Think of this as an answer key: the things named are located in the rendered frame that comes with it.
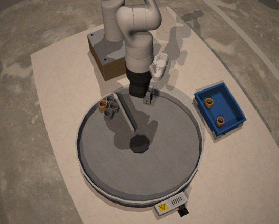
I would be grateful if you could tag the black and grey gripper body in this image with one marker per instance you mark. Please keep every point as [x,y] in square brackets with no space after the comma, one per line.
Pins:
[140,72]

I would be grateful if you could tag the bronze bushing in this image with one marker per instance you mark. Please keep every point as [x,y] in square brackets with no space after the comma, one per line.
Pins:
[101,103]
[219,119]
[210,101]

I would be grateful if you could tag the grey metal ring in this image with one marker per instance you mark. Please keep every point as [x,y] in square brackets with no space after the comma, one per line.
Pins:
[108,110]
[112,104]
[110,97]

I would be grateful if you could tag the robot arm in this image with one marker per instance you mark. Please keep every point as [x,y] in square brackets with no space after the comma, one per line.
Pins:
[120,20]

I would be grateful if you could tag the blue square tray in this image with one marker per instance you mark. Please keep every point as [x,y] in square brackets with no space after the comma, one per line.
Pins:
[224,105]

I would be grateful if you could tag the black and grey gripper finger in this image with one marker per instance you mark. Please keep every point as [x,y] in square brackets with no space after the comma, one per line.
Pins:
[150,89]
[147,98]

